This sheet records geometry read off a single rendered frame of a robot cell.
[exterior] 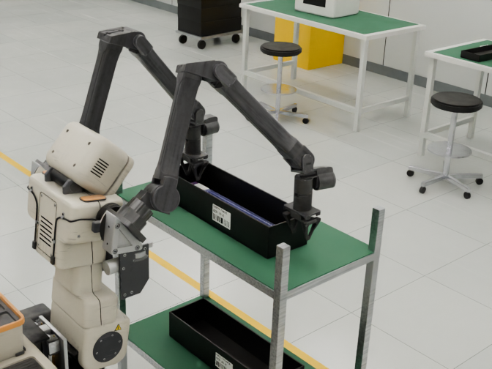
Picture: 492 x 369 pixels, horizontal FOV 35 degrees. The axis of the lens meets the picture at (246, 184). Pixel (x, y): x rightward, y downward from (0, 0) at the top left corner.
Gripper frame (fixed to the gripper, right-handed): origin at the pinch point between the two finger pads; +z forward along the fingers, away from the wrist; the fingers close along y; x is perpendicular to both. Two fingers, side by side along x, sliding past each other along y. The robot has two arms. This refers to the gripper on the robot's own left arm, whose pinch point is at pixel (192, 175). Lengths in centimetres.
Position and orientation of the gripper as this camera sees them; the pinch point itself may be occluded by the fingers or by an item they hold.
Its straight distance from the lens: 286.0
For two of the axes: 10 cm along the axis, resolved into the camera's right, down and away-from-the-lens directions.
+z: -0.3, 9.1, 4.1
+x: -7.7, 2.4, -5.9
